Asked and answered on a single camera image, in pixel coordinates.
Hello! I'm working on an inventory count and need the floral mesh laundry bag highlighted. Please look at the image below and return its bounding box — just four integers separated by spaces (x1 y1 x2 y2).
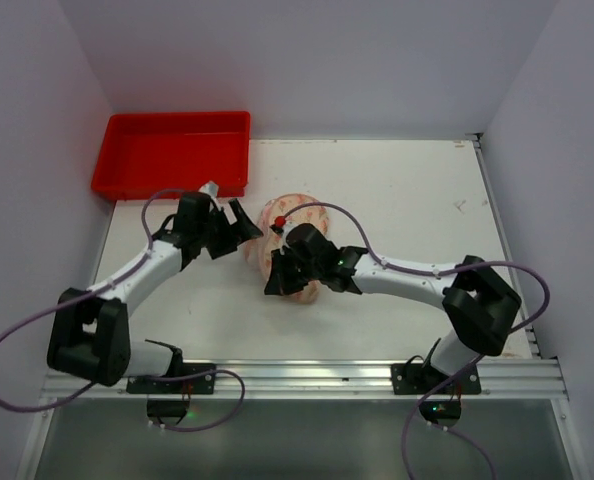
243 193 330 281

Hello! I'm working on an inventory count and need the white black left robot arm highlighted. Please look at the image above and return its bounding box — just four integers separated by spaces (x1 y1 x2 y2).
47 192 262 387

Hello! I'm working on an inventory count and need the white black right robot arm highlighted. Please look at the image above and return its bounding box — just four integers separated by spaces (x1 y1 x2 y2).
264 222 521 376

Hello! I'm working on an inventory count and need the red plastic tray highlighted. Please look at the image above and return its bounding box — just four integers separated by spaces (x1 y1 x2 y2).
91 111 251 201

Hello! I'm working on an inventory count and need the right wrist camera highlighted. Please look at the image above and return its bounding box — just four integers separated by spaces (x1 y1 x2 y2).
270 215 297 248

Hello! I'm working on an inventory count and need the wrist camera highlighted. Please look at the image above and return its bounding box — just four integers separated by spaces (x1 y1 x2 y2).
270 215 297 248
199 181 223 211

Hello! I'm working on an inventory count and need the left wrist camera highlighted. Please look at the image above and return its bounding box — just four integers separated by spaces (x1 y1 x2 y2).
199 181 223 211

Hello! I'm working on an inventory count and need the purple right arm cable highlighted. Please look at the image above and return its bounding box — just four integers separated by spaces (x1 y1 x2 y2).
284 202 551 480

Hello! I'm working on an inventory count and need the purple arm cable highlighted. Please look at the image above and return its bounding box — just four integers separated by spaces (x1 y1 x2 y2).
284 202 551 480
0 188 247 433

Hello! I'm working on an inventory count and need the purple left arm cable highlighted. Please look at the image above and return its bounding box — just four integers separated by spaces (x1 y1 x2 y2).
0 188 247 433

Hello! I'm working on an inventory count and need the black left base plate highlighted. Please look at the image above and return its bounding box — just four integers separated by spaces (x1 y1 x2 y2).
126 362 216 395

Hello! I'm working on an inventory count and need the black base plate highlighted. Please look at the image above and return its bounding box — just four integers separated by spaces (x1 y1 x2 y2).
126 362 216 395
390 355 482 396

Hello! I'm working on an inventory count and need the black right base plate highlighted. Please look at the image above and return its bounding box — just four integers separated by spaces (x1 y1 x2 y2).
390 355 482 396

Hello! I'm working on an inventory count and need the aluminium right side rail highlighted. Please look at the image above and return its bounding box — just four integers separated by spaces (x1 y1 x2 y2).
467 132 556 360

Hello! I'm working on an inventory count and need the aluminium mounting rail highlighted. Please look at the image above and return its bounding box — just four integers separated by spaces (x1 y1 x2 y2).
41 357 571 401

